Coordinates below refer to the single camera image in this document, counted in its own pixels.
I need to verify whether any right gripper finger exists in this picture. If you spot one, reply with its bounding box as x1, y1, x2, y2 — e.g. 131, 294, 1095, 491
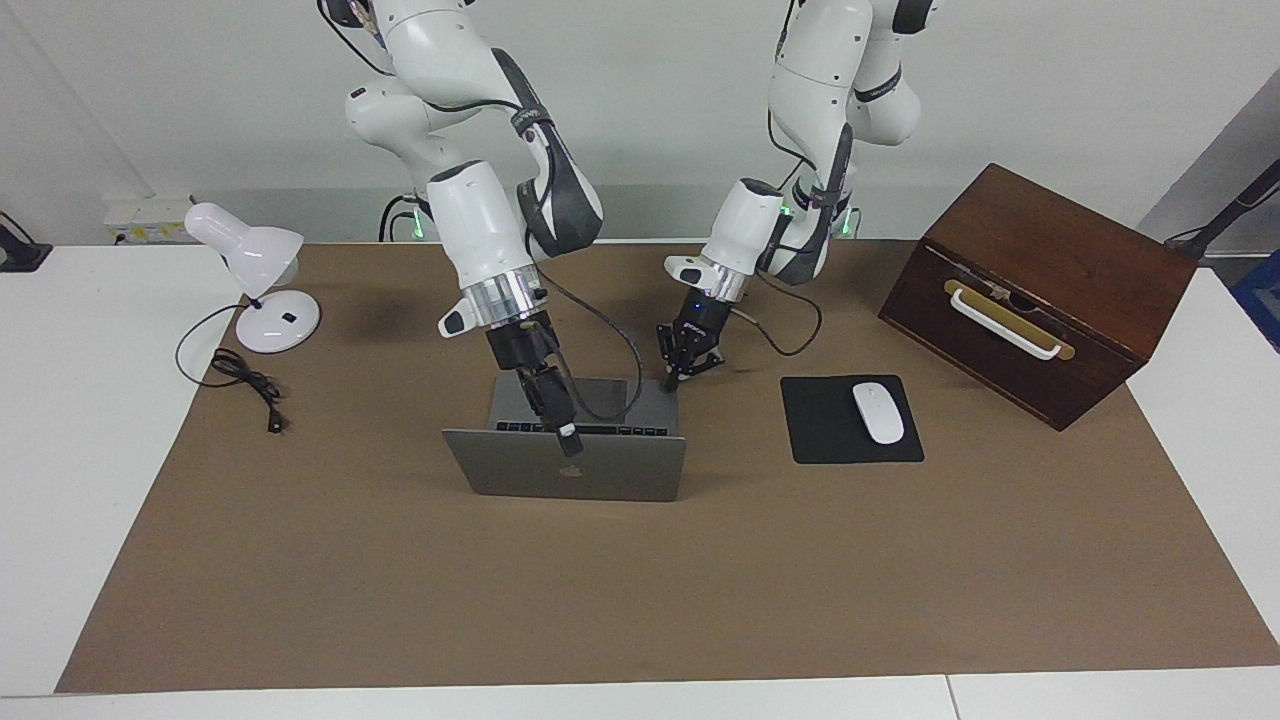
538, 367, 586, 456
520, 371, 576, 456

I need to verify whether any silver grey laptop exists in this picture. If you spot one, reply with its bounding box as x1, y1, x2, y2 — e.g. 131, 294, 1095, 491
442, 375, 689, 503

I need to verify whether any black mouse pad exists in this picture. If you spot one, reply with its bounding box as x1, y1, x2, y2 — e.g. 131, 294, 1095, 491
780, 375, 925, 465

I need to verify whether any white computer mouse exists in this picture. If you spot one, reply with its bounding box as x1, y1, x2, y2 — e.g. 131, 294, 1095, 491
852, 382, 905, 445

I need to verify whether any brown table mat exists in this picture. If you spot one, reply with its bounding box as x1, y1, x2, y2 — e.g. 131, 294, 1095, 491
55, 238, 1280, 694

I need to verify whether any white desk lamp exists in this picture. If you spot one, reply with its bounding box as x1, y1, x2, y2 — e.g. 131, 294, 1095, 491
184, 202, 322, 354

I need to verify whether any dark brown wooden box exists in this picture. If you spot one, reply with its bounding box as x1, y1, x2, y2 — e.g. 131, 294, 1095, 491
878, 163, 1198, 432

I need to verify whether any white power strip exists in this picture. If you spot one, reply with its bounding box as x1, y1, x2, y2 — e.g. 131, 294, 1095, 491
103, 195, 196, 246

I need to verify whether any black table clamp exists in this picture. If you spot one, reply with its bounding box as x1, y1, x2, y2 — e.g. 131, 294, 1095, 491
0, 212, 53, 273

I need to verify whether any black stand pole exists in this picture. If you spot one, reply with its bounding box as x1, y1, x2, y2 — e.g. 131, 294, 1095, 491
1165, 158, 1280, 263

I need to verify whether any blue bin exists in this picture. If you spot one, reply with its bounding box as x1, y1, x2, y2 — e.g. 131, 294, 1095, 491
1232, 250, 1280, 353

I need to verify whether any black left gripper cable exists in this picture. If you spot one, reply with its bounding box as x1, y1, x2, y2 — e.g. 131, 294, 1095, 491
735, 100, 824, 358

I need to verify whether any black right base cable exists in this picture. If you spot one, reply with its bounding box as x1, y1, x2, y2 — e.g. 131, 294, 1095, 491
378, 195, 419, 243

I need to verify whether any black lamp power cable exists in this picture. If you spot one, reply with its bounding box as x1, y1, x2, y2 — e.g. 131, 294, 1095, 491
176, 303, 286, 435

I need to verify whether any white box handle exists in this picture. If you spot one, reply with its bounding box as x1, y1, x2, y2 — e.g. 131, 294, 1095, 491
948, 288, 1063, 360

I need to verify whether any gold handle plate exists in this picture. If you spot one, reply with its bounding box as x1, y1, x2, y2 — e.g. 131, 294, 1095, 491
943, 279, 1076, 361

